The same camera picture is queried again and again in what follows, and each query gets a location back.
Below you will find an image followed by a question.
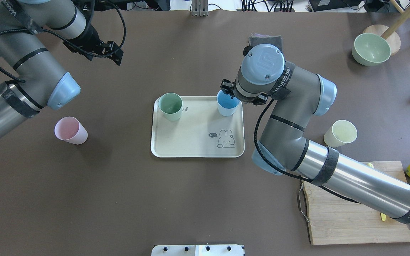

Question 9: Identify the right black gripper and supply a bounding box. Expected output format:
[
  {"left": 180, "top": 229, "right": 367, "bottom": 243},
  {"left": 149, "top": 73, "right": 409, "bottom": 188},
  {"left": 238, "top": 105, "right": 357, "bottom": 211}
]
[{"left": 221, "top": 79, "right": 268, "bottom": 106}]

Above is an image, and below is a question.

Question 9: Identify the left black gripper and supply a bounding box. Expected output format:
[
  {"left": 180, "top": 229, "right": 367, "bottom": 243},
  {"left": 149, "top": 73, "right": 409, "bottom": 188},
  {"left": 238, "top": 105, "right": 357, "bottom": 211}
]
[{"left": 63, "top": 25, "right": 124, "bottom": 66}]

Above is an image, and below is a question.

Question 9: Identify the blue plastic cup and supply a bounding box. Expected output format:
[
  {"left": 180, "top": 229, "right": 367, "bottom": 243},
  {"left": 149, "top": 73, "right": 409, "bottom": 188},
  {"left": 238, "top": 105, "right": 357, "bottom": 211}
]
[{"left": 216, "top": 90, "right": 241, "bottom": 117}]

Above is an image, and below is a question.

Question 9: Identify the green plastic cup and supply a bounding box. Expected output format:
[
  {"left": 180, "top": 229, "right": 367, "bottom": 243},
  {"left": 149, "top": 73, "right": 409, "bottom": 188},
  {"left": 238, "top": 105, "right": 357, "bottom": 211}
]
[{"left": 158, "top": 92, "right": 183, "bottom": 121}]

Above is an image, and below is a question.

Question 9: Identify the pink plastic cup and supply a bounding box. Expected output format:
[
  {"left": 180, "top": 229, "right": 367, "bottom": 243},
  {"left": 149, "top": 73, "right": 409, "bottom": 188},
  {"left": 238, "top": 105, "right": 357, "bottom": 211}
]
[{"left": 54, "top": 117, "right": 88, "bottom": 145}]

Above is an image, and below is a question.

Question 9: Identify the cream yellow plastic cup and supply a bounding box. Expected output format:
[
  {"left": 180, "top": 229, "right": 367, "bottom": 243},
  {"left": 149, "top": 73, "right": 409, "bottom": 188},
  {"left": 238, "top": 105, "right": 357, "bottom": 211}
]
[{"left": 324, "top": 120, "right": 358, "bottom": 148}]

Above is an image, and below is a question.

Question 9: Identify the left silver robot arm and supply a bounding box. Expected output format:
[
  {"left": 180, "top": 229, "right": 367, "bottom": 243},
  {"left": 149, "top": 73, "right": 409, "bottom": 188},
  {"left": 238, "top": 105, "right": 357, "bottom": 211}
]
[{"left": 0, "top": 0, "right": 123, "bottom": 138}]

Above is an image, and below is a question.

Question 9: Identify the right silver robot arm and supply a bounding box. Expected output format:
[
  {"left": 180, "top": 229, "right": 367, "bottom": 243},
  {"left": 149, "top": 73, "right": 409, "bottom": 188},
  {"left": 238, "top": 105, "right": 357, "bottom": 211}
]
[{"left": 221, "top": 43, "right": 410, "bottom": 230}]

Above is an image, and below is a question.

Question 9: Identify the cream rabbit serving tray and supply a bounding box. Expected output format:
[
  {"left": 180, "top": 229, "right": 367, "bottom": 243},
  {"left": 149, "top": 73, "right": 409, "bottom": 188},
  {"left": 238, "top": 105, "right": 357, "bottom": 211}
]
[{"left": 150, "top": 96, "right": 245, "bottom": 158}]

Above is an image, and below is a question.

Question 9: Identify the folded grey cloth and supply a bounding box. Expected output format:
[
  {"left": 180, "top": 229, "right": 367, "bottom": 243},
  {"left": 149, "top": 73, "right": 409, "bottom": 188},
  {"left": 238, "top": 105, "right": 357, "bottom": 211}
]
[{"left": 248, "top": 33, "right": 283, "bottom": 51}]

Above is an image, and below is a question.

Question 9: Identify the green ceramic bowl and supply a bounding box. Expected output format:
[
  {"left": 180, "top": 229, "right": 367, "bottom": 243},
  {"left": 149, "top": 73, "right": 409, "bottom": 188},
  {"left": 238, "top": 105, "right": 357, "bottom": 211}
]
[{"left": 352, "top": 33, "right": 391, "bottom": 66}]

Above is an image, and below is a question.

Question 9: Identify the bamboo cutting board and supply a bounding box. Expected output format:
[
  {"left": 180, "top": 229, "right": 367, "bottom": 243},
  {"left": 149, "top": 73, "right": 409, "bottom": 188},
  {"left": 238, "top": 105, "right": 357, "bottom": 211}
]
[{"left": 298, "top": 181, "right": 410, "bottom": 246}]

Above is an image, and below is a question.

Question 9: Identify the wooden mug tree stand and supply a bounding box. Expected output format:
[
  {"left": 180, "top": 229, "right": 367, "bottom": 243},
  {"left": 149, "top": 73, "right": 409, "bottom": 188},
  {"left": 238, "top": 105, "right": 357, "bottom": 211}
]
[{"left": 363, "top": 0, "right": 410, "bottom": 56}]

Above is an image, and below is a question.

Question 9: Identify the yellow plastic knife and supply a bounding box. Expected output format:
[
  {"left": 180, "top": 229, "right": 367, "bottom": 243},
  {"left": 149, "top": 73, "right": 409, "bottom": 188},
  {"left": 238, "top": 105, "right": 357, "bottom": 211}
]
[{"left": 366, "top": 162, "right": 387, "bottom": 222}]

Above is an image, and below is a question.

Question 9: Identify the aluminium frame post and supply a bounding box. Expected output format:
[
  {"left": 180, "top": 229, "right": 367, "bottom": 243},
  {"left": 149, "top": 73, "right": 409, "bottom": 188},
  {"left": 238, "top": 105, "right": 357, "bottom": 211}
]
[{"left": 191, "top": 0, "right": 209, "bottom": 17}]

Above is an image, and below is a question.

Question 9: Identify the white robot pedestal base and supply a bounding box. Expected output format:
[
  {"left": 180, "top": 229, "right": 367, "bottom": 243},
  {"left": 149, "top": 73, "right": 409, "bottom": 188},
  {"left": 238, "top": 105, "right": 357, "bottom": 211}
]
[{"left": 151, "top": 244, "right": 245, "bottom": 256}]

